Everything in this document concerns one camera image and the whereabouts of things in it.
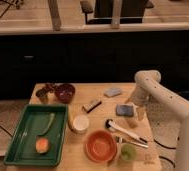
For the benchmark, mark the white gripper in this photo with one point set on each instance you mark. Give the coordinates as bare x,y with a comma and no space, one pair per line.
139,97

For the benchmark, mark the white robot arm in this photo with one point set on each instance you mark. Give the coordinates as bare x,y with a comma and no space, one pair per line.
148,84

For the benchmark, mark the green cup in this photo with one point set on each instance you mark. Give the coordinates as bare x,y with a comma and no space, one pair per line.
127,153

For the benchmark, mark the white paper cup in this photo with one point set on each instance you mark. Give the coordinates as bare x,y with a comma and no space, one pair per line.
81,124

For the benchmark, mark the silver metal utensil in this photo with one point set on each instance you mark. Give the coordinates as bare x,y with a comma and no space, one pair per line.
122,140

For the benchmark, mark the brown whiteboard eraser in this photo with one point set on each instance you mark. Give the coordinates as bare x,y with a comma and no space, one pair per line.
91,105

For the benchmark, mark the orange bowl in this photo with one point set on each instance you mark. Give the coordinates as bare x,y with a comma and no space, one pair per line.
100,146

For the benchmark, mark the dark red bowl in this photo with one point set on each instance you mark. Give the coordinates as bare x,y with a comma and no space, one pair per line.
65,92

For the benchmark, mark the dark small toy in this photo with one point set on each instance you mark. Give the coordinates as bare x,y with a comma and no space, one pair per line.
51,87

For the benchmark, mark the office chair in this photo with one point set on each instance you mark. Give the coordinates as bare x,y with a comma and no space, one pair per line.
115,11

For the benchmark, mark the orange fruit toy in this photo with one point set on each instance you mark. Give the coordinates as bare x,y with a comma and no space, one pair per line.
42,145

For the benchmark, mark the green plastic tray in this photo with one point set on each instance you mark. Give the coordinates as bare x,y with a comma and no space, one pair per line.
33,120

